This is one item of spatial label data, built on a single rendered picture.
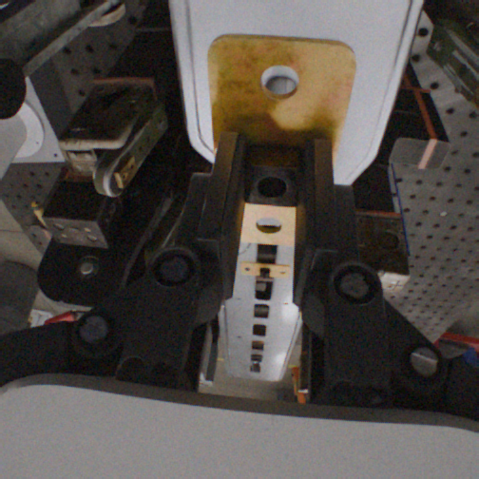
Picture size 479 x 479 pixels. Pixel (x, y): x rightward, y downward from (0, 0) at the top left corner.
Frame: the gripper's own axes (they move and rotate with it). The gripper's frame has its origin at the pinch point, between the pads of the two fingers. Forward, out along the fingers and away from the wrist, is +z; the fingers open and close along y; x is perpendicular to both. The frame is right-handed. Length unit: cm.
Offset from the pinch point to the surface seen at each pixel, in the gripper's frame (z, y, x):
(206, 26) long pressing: 27.3, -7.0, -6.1
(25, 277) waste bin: 117, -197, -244
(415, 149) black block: 28.2, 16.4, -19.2
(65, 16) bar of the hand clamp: 16.8, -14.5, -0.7
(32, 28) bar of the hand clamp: 13.6, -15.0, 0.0
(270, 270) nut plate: 27, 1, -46
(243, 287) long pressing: 27, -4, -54
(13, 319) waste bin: 80, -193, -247
